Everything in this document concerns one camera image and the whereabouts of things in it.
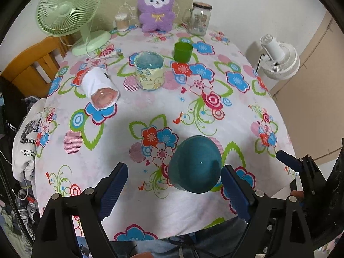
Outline green desk fan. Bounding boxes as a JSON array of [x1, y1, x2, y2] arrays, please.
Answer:
[[36, 0, 111, 57]]

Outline floral tablecloth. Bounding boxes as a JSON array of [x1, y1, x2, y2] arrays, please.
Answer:
[[34, 24, 299, 242]]

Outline glass jar with lid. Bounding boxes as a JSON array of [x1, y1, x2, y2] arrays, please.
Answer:
[[188, 2, 213, 36]]

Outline person's blue jeans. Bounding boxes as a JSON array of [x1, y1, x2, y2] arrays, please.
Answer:
[[75, 216, 269, 258]]

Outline black garment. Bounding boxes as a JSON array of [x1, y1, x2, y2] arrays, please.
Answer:
[[0, 77, 26, 143]]

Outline teal cup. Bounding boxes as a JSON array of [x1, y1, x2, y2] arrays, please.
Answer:
[[169, 135, 223, 194]]

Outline green cup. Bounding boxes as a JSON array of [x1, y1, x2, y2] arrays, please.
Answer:
[[173, 42, 194, 63]]

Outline white printed shirt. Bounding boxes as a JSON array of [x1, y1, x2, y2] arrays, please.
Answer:
[[12, 98, 48, 184]]

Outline white clip fan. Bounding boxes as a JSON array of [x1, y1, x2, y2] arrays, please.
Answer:
[[256, 34, 301, 80]]

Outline white cup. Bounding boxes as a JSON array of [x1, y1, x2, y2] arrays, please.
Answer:
[[81, 68, 120, 111]]

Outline black fan cable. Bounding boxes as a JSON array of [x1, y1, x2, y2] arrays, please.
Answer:
[[255, 54, 266, 74]]

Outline purple plush toy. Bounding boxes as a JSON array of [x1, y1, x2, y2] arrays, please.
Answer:
[[138, 0, 176, 33]]

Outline cartoon printed cup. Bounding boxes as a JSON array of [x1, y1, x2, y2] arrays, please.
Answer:
[[134, 51, 165, 91]]

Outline wooden chair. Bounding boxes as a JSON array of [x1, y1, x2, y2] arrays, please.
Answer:
[[0, 35, 75, 99]]

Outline clear glass mug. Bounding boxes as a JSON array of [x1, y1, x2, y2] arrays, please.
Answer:
[[182, 8, 196, 28]]

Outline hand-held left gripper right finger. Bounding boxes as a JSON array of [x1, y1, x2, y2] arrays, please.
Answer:
[[220, 164, 315, 258]]

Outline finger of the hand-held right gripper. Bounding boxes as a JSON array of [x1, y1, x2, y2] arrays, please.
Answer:
[[276, 150, 330, 213]]

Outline cotton swab container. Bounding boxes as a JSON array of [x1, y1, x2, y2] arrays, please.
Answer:
[[115, 13, 130, 32]]

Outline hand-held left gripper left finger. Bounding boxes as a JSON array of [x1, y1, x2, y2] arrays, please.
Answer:
[[32, 162, 129, 258]]

